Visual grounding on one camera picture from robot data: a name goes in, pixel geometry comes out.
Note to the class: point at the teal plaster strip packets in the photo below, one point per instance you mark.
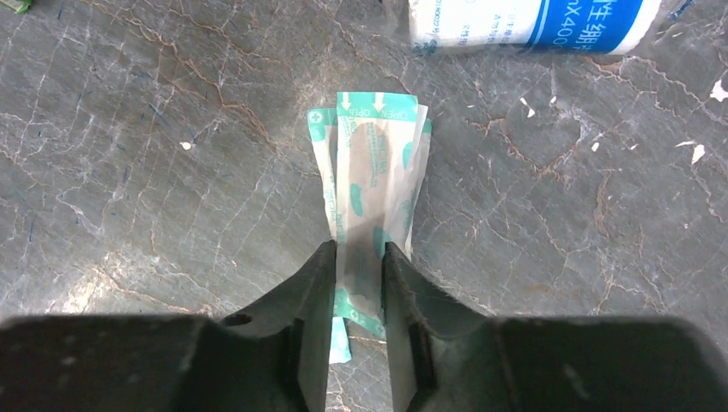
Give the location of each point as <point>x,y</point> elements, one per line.
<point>372,151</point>

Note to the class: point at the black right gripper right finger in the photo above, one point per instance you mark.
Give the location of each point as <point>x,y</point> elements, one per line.
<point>444,356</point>

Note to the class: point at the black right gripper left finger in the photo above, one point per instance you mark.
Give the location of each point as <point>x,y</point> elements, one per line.
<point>272,355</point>

